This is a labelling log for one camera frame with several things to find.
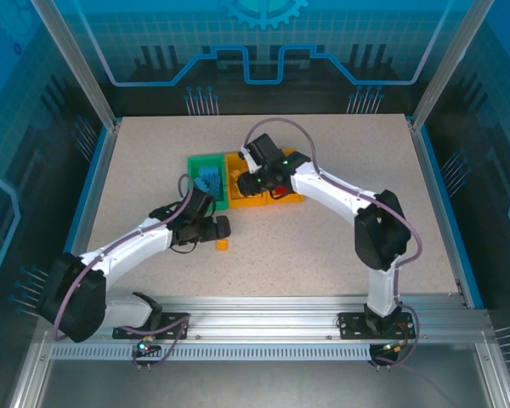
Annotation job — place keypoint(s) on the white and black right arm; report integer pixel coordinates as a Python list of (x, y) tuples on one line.
[(323, 187)]

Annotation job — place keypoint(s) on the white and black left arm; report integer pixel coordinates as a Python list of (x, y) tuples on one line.
[(123, 251)]

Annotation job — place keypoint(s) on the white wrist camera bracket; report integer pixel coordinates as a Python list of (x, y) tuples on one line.
[(247, 159)]

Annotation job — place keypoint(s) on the small yellow lego brick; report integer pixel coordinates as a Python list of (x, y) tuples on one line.
[(233, 174)]

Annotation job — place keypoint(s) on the aluminium frame post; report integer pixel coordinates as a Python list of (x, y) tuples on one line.
[(444, 72), (81, 72)]

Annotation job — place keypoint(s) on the small lit connector board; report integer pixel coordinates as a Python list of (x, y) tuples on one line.
[(145, 345), (392, 347)]

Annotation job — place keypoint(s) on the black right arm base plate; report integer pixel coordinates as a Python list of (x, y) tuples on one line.
[(353, 325)]

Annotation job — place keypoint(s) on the aluminium mounting rail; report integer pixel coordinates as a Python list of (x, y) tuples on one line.
[(259, 319)]

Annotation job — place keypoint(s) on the T-shaped blue lego piece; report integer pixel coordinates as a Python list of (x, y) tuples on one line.
[(215, 189)]

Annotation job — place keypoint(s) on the long blue lego brick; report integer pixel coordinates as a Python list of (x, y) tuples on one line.
[(208, 173), (202, 183)]

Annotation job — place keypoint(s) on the green plastic bin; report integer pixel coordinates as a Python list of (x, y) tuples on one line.
[(195, 161)]

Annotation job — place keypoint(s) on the small orange lego brick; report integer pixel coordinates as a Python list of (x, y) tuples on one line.
[(222, 245)]

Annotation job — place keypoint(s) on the blue table side rail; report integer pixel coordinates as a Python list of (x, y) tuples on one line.
[(87, 204), (448, 212)]

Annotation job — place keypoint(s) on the small red lego brick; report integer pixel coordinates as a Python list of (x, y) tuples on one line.
[(282, 190)]

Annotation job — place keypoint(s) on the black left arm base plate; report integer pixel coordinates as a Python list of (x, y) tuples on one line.
[(174, 325)]

